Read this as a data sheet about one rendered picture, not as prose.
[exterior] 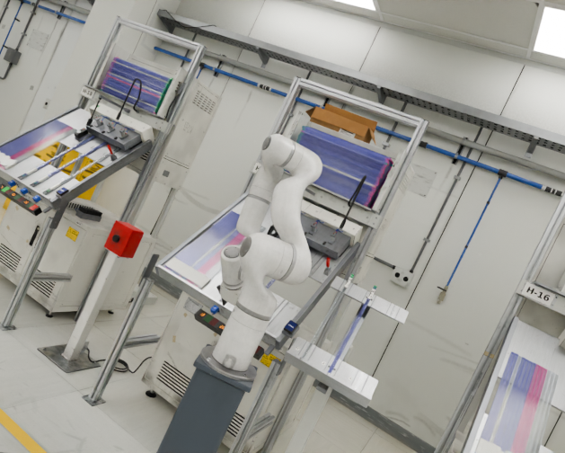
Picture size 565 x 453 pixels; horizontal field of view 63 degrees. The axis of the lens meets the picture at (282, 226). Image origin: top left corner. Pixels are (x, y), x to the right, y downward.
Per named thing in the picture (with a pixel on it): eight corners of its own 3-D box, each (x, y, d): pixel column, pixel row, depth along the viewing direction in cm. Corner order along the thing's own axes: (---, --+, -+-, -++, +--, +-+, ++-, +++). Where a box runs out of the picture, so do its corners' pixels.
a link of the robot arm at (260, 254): (276, 324, 142) (310, 253, 141) (224, 307, 133) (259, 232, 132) (262, 309, 153) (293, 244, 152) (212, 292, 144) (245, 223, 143)
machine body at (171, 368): (239, 472, 218) (295, 354, 216) (135, 390, 246) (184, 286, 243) (288, 433, 278) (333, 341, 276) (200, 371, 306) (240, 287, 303)
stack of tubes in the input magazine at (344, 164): (366, 207, 227) (391, 156, 225) (281, 169, 247) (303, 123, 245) (372, 210, 238) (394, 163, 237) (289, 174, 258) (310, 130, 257)
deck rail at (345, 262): (278, 350, 190) (279, 341, 186) (275, 348, 191) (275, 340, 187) (358, 252, 235) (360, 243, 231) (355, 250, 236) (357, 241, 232)
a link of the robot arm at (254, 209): (289, 210, 174) (260, 287, 171) (251, 198, 179) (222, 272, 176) (284, 205, 166) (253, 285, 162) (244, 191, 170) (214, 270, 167)
